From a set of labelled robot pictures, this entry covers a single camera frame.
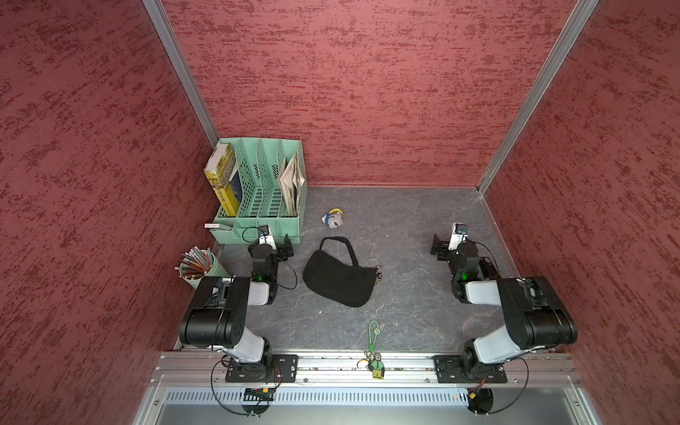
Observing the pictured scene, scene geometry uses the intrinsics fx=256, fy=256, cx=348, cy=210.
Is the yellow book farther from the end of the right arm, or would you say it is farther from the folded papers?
the end of the right arm

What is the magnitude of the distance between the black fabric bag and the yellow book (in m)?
0.39

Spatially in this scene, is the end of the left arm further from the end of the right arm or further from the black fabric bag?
the end of the right arm

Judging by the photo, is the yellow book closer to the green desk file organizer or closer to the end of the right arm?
the green desk file organizer

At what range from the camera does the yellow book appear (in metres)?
0.93

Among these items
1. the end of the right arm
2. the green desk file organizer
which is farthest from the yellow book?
the end of the right arm

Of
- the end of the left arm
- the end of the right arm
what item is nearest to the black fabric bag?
the end of the left arm

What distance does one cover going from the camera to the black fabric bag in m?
0.88

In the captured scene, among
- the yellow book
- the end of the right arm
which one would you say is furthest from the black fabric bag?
the yellow book

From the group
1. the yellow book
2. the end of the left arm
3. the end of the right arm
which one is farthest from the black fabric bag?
the yellow book

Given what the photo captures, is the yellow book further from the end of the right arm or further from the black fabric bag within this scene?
the end of the right arm

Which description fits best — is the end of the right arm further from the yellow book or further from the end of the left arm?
the yellow book
